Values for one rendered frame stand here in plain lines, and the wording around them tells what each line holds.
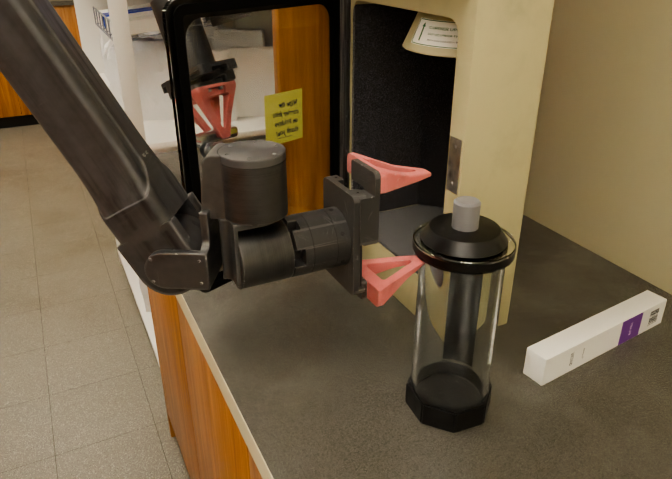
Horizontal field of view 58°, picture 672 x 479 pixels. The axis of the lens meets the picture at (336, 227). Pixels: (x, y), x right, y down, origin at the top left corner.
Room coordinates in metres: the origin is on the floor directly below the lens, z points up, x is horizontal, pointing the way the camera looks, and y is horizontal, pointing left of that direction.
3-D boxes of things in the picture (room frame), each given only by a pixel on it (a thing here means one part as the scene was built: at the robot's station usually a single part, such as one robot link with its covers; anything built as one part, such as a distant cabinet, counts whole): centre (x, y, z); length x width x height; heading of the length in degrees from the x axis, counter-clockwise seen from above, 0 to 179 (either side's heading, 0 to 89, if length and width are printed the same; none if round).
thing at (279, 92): (0.86, 0.10, 1.19); 0.30 x 0.01 x 0.40; 138
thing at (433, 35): (0.87, -0.18, 1.34); 0.18 x 0.18 x 0.05
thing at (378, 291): (0.55, -0.05, 1.16); 0.09 x 0.07 x 0.07; 116
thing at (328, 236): (0.52, 0.01, 1.20); 0.07 x 0.07 x 0.10; 26
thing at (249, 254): (0.49, 0.07, 1.20); 0.07 x 0.06 x 0.07; 116
